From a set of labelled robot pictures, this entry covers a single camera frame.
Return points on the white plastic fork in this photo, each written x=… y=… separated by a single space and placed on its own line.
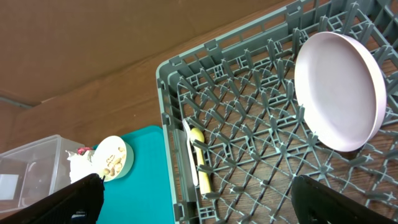
x=190 y=154

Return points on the crumpled white paper napkin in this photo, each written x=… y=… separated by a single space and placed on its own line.
x=80 y=165

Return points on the teal plastic tray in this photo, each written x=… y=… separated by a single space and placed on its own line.
x=143 y=195

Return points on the red wrapper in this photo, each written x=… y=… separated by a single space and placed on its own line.
x=82 y=150

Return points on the pink round plate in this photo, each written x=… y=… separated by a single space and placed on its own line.
x=341 y=87

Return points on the grey dishwasher rack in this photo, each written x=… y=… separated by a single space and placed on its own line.
x=238 y=90

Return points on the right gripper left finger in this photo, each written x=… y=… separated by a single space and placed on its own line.
x=79 y=202

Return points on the clear plastic bin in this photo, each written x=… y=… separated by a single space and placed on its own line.
x=34 y=171

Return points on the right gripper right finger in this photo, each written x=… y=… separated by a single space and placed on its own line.
x=314 y=202

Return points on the cream bowl with peanuts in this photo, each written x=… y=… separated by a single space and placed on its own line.
x=113 y=158

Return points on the yellow plastic spoon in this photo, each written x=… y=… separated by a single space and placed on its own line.
x=203 y=178

